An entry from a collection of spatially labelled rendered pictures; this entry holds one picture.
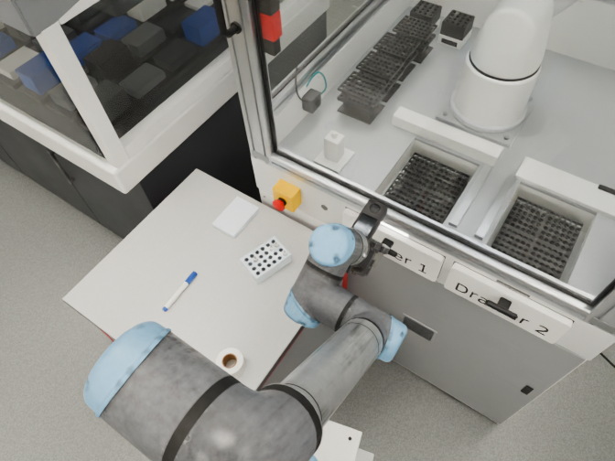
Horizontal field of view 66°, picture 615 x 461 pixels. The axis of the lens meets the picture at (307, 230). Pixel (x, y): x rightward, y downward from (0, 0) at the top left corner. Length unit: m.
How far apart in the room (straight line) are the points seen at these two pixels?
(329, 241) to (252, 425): 0.40
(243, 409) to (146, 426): 0.10
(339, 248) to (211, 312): 0.63
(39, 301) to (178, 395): 2.07
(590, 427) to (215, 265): 1.55
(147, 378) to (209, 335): 0.81
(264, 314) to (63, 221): 1.65
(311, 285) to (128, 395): 0.41
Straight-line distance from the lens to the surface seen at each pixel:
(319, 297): 0.85
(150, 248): 1.52
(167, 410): 0.52
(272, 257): 1.38
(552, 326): 1.27
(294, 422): 0.55
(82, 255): 2.60
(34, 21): 1.26
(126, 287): 1.48
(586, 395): 2.27
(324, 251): 0.82
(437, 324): 1.55
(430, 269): 1.28
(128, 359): 0.55
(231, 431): 0.51
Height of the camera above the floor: 1.97
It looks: 56 degrees down
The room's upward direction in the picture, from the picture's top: 4 degrees counter-clockwise
